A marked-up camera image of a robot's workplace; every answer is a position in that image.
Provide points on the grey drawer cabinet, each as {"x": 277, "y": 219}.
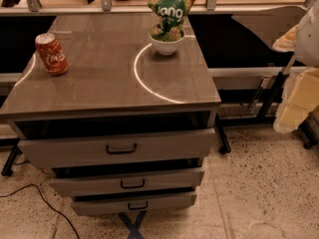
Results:
{"x": 116, "y": 84}

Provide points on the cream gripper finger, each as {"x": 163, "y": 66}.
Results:
{"x": 300, "y": 97}
{"x": 286, "y": 43}

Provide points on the grey drawer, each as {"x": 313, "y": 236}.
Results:
{"x": 116, "y": 149}
{"x": 136, "y": 203}
{"x": 129, "y": 182}

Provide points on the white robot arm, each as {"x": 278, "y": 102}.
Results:
{"x": 307, "y": 38}

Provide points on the orange soda can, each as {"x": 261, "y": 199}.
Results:
{"x": 51, "y": 54}

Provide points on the bottom grey drawer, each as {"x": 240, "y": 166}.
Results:
{"x": 136, "y": 203}

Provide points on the top grey drawer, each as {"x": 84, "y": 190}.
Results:
{"x": 116, "y": 149}

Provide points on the green rice chip bag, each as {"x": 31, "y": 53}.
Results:
{"x": 172, "y": 14}

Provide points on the blue tape floor cross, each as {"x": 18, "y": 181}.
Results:
{"x": 133, "y": 226}

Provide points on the middle grey drawer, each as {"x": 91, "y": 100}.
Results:
{"x": 129, "y": 182}

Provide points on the grey side table frame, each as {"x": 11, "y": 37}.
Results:
{"x": 247, "y": 69}

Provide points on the white ceramic bowl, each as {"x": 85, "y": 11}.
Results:
{"x": 167, "y": 48}

